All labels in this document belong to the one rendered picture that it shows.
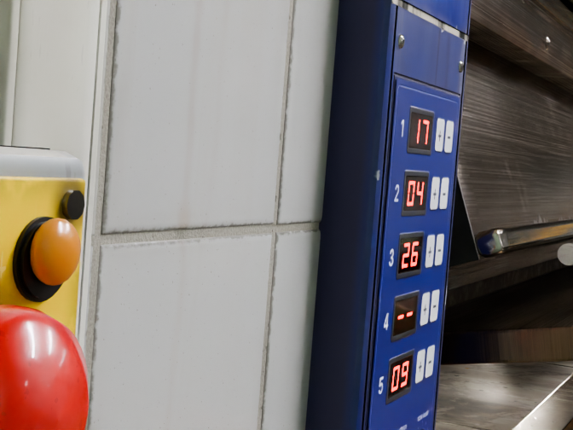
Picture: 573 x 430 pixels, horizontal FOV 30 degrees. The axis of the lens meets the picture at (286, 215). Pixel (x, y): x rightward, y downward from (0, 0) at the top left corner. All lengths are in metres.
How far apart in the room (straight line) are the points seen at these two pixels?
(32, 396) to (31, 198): 0.05
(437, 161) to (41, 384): 0.49
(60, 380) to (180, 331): 0.25
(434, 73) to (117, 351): 0.31
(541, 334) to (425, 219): 0.17
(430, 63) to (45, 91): 0.35
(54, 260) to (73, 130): 0.11
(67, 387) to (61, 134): 0.14
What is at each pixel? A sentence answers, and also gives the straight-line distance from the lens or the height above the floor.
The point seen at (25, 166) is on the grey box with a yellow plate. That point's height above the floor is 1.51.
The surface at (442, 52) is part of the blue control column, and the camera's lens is 0.66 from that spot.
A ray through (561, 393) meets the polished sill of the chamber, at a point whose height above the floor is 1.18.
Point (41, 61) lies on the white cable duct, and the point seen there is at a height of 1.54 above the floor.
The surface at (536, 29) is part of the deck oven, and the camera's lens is 1.10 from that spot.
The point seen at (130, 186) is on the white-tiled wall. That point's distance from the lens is 0.41.
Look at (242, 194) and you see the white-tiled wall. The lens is 0.49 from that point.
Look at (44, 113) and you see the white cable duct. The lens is 0.33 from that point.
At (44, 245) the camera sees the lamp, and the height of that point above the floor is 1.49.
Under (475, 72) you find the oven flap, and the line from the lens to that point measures 0.97.
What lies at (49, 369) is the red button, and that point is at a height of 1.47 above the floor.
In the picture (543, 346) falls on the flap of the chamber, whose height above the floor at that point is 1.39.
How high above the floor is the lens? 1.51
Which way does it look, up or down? 3 degrees down
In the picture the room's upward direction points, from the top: 4 degrees clockwise
